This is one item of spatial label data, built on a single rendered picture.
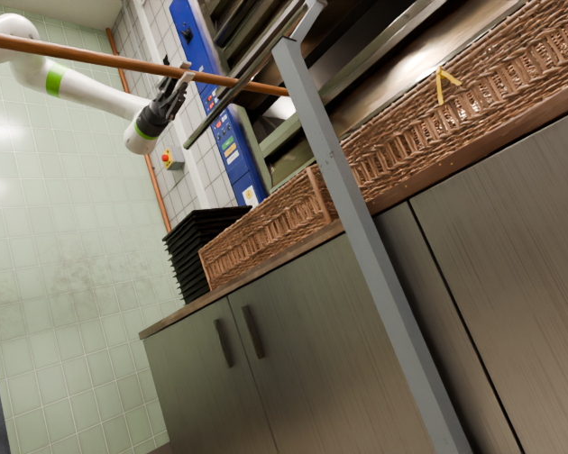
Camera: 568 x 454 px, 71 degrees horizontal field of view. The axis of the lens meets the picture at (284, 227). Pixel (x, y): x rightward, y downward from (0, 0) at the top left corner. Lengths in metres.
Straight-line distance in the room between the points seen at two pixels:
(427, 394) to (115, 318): 1.69
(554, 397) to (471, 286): 0.19
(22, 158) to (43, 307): 0.76
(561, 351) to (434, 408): 0.21
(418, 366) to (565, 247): 0.28
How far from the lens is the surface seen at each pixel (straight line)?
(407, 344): 0.73
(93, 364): 2.11
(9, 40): 1.12
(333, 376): 0.93
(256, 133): 1.84
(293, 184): 0.96
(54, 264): 2.18
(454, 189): 0.71
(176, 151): 2.29
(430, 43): 1.40
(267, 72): 1.74
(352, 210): 0.74
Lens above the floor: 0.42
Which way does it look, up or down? 13 degrees up
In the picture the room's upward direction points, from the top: 21 degrees counter-clockwise
